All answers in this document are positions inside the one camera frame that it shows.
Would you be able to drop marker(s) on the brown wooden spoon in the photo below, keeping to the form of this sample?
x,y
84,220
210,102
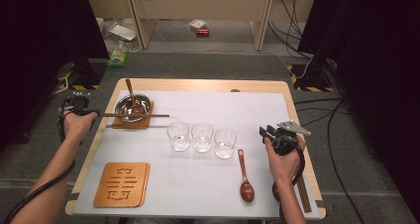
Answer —
x,y
247,191
130,91

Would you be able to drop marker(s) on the black curtain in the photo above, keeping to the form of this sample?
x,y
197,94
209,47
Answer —
x,y
39,52
379,68

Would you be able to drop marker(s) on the small red box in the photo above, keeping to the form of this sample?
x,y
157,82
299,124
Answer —
x,y
202,32

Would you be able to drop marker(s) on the clear glass cup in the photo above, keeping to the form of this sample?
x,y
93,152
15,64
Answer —
x,y
202,138
225,144
178,136

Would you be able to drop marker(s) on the beige wooden desk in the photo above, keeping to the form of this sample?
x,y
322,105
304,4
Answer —
x,y
141,29

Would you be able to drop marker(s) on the white flat box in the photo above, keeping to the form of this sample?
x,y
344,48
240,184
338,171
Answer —
x,y
123,31

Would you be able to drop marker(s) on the stainless steel bowl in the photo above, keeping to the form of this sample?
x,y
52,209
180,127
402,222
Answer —
x,y
124,105

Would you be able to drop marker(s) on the green wet wipes packet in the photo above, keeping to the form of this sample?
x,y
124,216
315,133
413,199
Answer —
x,y
117,58

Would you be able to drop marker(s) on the person's left hand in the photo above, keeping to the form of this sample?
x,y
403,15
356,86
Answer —
x,y
79,126

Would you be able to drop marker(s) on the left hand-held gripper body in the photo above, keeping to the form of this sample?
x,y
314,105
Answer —
x,y
78,104

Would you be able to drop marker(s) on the white crumpled bag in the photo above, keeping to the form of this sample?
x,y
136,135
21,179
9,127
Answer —
x,y
198,24

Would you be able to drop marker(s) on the black stand base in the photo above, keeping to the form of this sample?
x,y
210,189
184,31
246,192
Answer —
x,y
313,75
85,73

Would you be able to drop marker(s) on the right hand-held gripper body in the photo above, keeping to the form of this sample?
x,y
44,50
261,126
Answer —
x,y
285,144

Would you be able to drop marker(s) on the person's right hand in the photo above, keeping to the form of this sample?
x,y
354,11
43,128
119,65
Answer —
x,y
285,169

